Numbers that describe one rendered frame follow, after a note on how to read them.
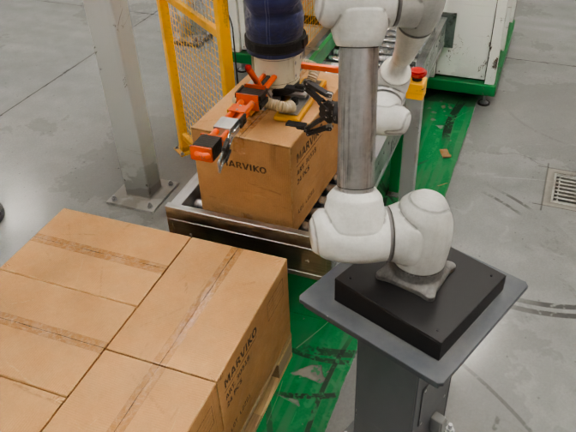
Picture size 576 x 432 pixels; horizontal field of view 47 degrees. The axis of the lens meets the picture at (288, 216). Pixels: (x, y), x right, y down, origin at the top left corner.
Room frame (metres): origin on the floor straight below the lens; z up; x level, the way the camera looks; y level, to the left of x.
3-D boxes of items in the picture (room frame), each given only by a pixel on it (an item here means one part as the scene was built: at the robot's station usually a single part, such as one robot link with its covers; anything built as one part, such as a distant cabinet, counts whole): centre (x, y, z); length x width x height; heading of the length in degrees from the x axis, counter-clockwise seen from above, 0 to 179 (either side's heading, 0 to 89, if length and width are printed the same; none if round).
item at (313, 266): (1.98, 0.16, 0.47); 0.70 x 0.03 x 0.15; 67
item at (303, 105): (2.28, -0.07, 0.98); 0.34 x 0.10 x 0.05; 158
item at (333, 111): (1.95, -0.17, 1.08); 0.09 x 0.07 x 0.08; 68
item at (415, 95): (2.32, -0.52, 0.50); 0.07 x 0.07 x 1.00; 67
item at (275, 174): (2.31, 0.03, 0.75); 0.60 x 0.40 x 0.40; 155
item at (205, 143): (1.76, 0.24, 1.08); 0.08 x 0.07 x 0.05; 158
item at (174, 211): (1.98, 0.16, 0.58); 0.70 x 0.03 x 0.06; 67
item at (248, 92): (2.08, 0.11, 1.08); 0.10 x 0.08 x 0.06; 68
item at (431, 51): (2.94, -0.59, 0.50); 2.31 x 0.05 x 0.19; 157
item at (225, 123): (1.88, 0.19, 1.07); 0.07 x 0.07 x 0.04; 68
